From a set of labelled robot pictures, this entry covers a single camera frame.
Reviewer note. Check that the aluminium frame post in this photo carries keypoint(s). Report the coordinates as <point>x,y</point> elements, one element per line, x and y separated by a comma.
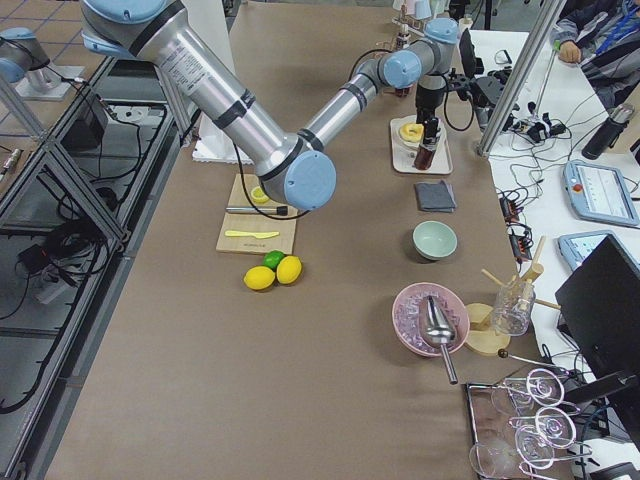
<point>532,47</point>

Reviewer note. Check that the pink ice bucket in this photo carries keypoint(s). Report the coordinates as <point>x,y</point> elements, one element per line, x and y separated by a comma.
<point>415,330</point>

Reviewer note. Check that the metal ice scoop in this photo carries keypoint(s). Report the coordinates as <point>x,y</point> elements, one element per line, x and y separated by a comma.
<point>439,333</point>

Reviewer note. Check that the black glass drying tray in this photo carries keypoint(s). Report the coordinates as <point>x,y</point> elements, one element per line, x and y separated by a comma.
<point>486,421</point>

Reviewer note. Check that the cream serving tray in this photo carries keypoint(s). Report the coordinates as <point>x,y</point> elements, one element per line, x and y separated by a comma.
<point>404,152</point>

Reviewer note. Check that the tea bottle white cap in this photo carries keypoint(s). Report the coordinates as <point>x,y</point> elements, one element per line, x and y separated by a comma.
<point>424,157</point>

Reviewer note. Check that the yellow peeler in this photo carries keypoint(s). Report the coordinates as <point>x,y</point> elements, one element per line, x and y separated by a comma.
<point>249,234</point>

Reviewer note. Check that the lower clear wine glass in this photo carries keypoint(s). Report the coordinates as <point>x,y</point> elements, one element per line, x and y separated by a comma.
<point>529,456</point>

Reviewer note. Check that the teach pendant tablet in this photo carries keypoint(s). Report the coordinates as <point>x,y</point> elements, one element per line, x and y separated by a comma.
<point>598,193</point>

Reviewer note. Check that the clear wine glass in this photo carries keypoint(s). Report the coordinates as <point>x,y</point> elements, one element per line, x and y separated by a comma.
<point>525,394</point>
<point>529,456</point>
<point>554,426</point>

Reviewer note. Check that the mint green bowl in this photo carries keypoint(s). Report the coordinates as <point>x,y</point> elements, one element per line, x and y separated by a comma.
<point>434,240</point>

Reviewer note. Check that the green lime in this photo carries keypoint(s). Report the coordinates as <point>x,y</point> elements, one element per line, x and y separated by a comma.
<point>272,259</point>

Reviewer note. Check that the grey folded cloth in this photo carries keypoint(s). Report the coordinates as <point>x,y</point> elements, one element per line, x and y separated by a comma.
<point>435,196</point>

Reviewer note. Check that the white plate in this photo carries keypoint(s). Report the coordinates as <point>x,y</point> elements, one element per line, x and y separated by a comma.
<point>413,146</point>

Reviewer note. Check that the clear glass mug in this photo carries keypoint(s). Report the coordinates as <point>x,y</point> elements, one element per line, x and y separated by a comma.
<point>511,314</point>

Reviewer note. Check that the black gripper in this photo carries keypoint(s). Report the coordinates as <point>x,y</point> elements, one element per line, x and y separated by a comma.
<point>427,103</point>

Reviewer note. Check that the glazed donut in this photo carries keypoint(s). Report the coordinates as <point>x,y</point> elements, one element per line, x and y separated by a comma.
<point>411,132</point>

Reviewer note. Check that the black monitor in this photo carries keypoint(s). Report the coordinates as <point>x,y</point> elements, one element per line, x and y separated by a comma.
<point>600,306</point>

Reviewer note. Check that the middle clear wine glass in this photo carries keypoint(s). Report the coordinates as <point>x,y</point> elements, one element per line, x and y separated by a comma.
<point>554,426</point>

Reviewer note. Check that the seated person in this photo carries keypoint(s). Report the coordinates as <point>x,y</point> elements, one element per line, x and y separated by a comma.
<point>603,40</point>

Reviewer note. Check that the black handled knife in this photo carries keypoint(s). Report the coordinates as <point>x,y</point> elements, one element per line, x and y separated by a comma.
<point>277,211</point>

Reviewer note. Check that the wooden stand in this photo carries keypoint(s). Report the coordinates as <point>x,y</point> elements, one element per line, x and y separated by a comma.
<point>483,338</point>

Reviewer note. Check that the clear ice cubes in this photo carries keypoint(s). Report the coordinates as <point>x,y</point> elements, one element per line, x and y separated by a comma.
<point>410,320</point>

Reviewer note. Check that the black water bottle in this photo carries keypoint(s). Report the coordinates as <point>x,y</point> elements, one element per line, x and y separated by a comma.
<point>609,131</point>

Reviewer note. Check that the yellow lemon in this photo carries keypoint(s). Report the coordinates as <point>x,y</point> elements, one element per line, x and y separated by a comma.
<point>288,270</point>
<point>259,278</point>

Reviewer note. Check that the half lemon slice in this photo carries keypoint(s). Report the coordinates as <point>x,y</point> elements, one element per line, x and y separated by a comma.
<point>258,196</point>

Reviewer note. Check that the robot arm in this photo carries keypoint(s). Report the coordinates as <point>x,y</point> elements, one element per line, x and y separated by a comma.
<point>27,66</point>
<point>292,167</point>

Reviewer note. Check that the upper clear wine glass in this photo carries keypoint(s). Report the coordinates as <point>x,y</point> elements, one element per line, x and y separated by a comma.
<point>525,394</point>

